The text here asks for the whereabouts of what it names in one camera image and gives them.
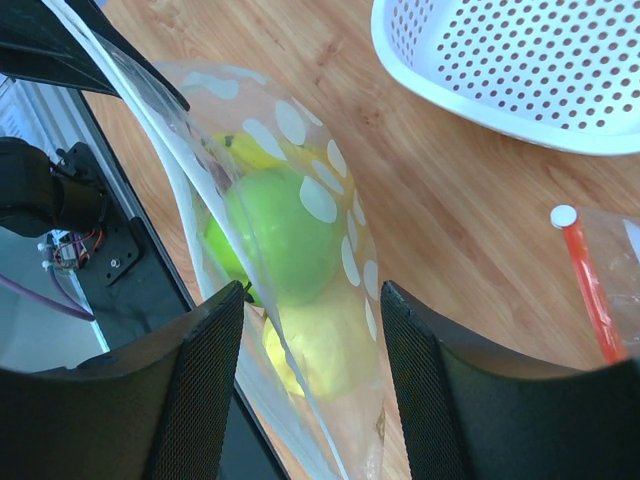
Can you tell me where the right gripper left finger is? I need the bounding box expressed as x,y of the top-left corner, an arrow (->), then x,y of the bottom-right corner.
1,282 -> 244,479

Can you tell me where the white perforated plastic basket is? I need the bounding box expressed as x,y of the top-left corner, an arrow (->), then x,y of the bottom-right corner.
371,0 -> 639,156

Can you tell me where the yellow fake pear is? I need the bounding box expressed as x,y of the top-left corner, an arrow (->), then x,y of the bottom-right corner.
280,291 -> 380,399

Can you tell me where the clear dotted zip bag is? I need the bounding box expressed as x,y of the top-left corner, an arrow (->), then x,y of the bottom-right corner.
47,1 -> 385,479

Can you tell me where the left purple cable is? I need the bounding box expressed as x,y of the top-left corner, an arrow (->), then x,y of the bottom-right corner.
0,272 -> 96,322

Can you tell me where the slotted cable duct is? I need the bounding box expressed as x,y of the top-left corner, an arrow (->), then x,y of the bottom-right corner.
1,77 -> 66,152

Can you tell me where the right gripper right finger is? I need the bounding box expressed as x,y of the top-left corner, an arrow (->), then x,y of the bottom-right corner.
381,281 -> 639,479

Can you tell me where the middle zip bag red seal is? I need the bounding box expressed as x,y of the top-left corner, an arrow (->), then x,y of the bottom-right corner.
550,204 -> 639,363

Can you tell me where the green fake apple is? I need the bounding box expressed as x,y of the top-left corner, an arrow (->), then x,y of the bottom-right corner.
224,175 -> 343,305

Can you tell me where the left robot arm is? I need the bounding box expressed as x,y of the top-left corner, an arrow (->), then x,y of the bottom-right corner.
1,1 -> 189,238

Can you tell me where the yellow fake banana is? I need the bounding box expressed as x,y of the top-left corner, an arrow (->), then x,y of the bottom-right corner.
202,132 -> 356,204

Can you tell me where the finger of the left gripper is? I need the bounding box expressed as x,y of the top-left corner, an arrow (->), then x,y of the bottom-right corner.
1,1 -> 190,109

